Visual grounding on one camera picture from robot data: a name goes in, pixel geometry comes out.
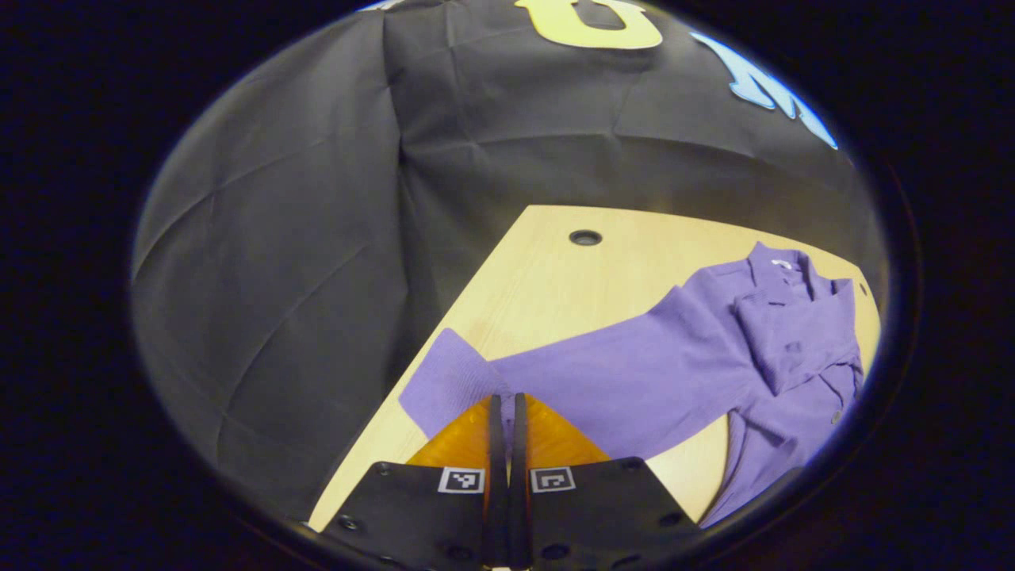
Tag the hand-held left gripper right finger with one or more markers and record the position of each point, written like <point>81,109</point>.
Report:
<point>519,515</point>

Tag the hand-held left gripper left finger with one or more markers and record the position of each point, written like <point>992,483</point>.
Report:
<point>496,515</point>

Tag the purple button shirt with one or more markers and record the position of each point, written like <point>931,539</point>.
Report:
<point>634,373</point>

